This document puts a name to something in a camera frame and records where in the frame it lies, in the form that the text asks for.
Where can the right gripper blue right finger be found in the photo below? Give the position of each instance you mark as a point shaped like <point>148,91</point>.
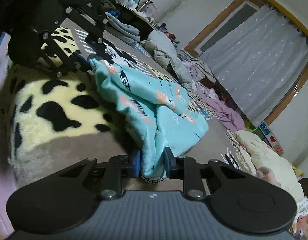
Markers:
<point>170,163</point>

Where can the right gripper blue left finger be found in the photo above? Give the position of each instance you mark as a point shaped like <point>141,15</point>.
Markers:
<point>135,162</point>

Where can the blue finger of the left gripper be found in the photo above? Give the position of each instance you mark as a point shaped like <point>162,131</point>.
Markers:
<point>81,63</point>
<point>99,49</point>

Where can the teal lion print garment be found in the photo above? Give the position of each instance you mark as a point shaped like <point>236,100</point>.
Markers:
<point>156,111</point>

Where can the folded grey sweatpants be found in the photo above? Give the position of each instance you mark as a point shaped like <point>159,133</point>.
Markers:
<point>124,32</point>

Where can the dark side table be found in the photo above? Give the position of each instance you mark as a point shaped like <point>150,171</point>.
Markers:
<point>127,16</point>

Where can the Mickey Mouse print blanket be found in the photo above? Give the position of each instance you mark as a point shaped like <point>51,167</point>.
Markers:
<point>48,124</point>

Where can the steel thermos bottle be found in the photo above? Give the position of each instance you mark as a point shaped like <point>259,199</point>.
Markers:
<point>143,5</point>

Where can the grey puffer jacket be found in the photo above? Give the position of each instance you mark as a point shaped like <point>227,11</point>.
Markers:
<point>163,51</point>

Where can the purple floral duvet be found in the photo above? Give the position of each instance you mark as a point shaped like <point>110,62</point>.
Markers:
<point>210,92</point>

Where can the cream puffer quilt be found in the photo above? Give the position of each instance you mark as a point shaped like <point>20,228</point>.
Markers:
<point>263,156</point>

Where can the folded beige pink garment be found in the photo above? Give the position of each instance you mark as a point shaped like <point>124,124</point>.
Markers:
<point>266,174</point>

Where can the colourful foam play mat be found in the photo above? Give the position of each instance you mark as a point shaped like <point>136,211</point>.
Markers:
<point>265,134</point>

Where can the yellow plush toy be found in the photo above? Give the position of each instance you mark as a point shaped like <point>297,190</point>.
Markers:
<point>298,172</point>

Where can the grey star curtain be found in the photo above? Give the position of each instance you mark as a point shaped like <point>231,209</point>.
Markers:
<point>259,61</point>

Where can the wooden window frame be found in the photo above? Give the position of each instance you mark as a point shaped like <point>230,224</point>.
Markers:
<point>229,19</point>

